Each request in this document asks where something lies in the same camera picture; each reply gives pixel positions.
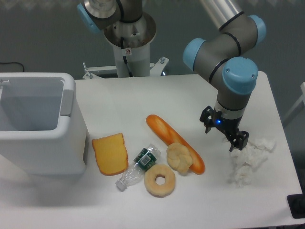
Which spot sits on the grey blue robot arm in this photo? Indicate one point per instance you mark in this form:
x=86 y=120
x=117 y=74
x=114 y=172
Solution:
x=220 y=62

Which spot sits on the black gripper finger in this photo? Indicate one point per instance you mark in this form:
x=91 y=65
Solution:
x=238 y=139
x=207 y=118

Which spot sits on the twisted knot bread roll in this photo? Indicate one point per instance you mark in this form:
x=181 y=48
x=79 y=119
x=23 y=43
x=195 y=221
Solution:
x=179 y=158

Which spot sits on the white plastic bin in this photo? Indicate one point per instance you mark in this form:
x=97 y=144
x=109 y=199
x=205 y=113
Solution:
x=42 y=130

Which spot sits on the white frame at right edge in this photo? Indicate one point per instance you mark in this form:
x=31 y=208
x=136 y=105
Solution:
x=296 y=108

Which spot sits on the round ring bread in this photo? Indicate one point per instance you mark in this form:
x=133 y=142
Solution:
x=160 y=180

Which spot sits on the long orange baguette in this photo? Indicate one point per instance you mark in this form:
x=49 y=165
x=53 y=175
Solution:
x=168 y=135

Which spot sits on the crushed clear plastic bottle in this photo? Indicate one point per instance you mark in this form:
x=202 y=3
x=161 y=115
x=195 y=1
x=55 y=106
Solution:
x=136 y=170

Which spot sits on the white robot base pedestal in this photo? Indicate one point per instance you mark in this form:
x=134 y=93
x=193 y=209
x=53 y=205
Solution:
x=131 y=45

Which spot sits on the crumpled white tissue paper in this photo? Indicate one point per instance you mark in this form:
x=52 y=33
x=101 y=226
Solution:
x=246 y=162

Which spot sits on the yellow toast slice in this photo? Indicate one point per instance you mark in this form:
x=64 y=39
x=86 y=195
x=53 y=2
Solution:
x=111 y=154

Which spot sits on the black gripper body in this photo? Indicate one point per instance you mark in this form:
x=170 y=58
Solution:
x=226 y=121

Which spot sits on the black object at right edge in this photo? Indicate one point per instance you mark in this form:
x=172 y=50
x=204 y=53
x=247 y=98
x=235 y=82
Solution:
x=296 y=204

